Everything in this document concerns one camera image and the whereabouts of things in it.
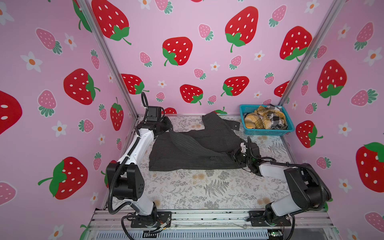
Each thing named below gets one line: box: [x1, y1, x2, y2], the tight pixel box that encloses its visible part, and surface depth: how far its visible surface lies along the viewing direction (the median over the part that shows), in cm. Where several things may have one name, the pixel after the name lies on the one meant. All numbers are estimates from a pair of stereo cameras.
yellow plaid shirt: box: [244, 105, 287, 130], surface depth 106 cm
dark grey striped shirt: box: [148, 112, 243, 171], surface depth 96 cm
